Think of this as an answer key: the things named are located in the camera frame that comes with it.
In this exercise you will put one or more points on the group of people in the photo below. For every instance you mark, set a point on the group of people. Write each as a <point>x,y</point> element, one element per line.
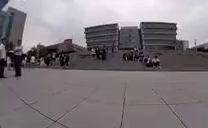
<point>99,53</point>
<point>50,60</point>
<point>142,57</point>

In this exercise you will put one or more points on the grey paved plaza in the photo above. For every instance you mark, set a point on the grey paved plaza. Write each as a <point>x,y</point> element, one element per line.
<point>112,96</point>

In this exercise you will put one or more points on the large grey glass building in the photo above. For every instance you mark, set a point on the large grey glass building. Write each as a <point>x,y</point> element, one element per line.
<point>130,36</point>

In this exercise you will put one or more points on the low brown building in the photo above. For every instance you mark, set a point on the low brown building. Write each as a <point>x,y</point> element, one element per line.
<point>60,46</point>

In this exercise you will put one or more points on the wide grey stairs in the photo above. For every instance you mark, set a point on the wide grey stairs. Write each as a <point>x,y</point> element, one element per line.
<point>178,60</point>

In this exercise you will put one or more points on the small grey building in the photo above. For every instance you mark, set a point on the small grey building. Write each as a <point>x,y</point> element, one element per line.
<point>182,45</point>

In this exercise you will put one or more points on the person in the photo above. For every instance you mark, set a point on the person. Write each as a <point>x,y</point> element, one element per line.
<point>18,58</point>
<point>2,58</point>

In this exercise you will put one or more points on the tall grey building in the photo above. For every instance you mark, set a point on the tall grey building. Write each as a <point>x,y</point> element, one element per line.
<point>10,26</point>

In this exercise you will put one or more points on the low pale building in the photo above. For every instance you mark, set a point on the low pale building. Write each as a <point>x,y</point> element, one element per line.
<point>205,46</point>

